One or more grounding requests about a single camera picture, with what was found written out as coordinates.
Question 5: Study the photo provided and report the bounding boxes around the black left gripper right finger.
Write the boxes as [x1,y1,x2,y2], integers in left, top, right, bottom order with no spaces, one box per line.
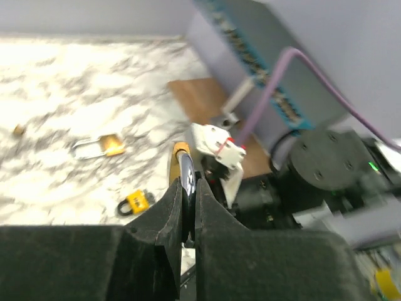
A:
[195,179,373,301]

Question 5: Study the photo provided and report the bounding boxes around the metal switch stand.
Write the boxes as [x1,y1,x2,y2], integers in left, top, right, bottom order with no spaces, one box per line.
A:
[221,77,255,129]

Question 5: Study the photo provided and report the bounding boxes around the long-shackle brass padlock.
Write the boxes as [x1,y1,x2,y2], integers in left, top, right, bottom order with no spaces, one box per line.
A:
[71,134,126,160]

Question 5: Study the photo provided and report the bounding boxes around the wooden board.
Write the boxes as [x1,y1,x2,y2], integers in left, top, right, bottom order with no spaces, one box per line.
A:
[167,78,273,179]

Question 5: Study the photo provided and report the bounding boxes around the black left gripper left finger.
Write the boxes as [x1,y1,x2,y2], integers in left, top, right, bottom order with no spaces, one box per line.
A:
[1,181,184,300]

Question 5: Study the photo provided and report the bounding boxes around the white plastic tap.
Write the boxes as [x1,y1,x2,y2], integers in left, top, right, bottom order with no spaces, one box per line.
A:
[13,124,26,137]

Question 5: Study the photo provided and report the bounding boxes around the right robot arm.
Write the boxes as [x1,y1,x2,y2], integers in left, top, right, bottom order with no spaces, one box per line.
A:
[232,130,400,249]

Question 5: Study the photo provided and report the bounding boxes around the yellow black padlock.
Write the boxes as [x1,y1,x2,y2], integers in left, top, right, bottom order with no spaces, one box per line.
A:
[117,189,155,216]

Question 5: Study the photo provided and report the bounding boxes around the blue network switch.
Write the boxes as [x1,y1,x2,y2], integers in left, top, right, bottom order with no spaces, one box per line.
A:
[189,1,347,145]

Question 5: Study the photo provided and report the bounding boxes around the small brass padlock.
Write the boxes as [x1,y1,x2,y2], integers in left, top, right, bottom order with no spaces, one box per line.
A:
[169,142,197,242]

